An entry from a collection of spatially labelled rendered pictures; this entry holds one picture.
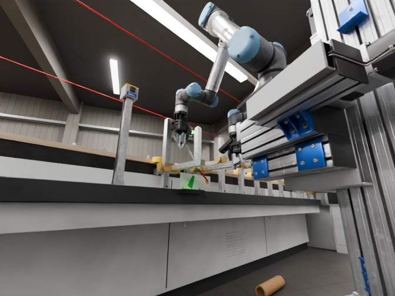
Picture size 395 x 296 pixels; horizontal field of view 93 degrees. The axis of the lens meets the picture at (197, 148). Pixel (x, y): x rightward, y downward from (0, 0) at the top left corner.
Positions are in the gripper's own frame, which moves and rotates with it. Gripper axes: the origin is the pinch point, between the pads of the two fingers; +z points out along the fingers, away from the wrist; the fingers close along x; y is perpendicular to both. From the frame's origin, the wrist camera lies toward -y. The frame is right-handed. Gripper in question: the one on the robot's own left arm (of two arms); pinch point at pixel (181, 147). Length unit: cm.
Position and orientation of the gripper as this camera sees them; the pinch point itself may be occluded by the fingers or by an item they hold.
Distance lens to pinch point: 109.6
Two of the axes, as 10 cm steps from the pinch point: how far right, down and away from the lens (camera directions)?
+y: -4.5, -2.6, -8.5
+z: -0.1, 9.6, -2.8
